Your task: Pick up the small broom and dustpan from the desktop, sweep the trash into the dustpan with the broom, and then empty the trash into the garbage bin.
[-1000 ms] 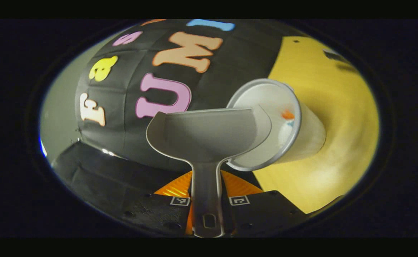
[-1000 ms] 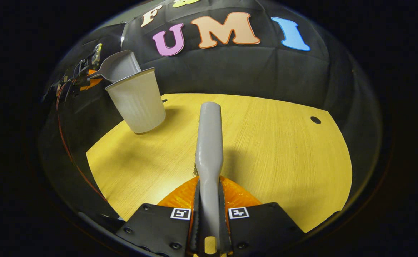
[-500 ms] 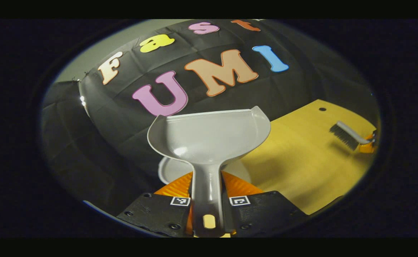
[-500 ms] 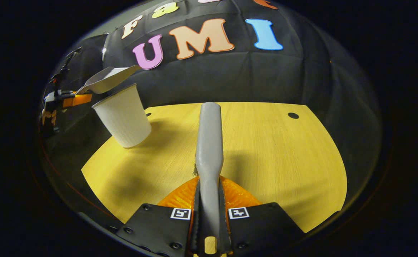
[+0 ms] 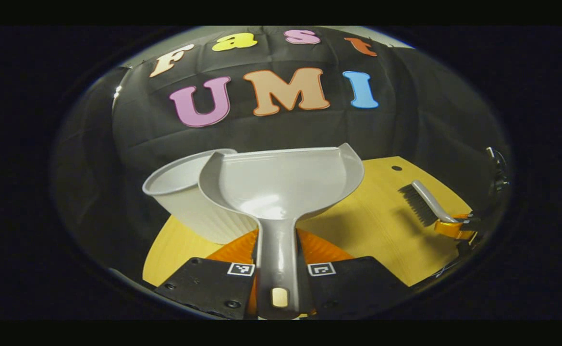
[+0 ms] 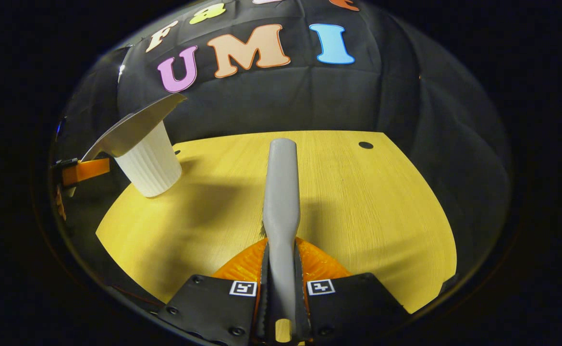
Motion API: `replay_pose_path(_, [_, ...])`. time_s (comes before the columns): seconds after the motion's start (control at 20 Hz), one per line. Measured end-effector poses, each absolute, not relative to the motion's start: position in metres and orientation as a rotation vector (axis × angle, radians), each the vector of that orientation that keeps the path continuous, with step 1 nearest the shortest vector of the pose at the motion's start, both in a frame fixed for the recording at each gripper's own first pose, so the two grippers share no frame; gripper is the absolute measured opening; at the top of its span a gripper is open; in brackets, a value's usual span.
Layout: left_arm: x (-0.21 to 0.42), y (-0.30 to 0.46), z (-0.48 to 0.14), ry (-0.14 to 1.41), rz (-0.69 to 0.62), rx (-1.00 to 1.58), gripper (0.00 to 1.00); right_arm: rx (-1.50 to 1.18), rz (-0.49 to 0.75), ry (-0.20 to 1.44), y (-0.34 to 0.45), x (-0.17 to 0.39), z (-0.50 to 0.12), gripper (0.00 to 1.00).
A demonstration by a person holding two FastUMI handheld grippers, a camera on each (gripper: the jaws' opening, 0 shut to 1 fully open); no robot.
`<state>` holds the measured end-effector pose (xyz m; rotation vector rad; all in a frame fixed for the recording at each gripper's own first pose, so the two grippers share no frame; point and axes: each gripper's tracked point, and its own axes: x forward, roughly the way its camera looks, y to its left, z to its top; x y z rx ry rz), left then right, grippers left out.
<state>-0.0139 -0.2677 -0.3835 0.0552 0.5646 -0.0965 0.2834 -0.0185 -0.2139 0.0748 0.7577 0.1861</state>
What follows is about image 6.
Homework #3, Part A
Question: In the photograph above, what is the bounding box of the black backdrop cloth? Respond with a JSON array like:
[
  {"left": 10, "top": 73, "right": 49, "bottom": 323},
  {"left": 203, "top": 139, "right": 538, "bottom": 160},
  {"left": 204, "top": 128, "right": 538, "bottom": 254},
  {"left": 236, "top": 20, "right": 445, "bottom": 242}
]
[{"left": 50, "top": 0, "right": 512, "bottom": 298}]

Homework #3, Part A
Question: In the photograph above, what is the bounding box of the grey dustpan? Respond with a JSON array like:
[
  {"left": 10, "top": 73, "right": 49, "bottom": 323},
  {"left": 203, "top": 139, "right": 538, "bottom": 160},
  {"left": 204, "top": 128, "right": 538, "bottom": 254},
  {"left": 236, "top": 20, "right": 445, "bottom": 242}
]
[{"left": 65, "top": 93, "right": 188, "bottom": 198}]

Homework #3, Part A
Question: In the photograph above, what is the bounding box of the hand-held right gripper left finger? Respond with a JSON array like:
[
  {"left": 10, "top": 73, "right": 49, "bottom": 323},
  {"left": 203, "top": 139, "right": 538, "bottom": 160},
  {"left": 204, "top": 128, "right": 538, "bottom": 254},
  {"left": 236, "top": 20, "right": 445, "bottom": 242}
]
[{"left": 159, "top": 238, "right": 269, "bottom": 344}]

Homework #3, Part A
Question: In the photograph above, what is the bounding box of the small grey broom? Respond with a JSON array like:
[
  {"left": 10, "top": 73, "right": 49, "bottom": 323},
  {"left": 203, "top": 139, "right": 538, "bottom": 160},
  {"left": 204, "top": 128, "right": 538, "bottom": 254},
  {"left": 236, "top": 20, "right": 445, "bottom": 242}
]
[{"left": 261, "top": 138, "right": 302, "bottom": 343}]

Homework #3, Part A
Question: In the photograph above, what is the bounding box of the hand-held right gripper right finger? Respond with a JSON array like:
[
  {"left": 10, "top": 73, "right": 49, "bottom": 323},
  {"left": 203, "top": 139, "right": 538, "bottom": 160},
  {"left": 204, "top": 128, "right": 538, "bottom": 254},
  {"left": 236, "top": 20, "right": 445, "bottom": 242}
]
[{"left": 294, "top": 238, "right": 409, "bottom": 344}]

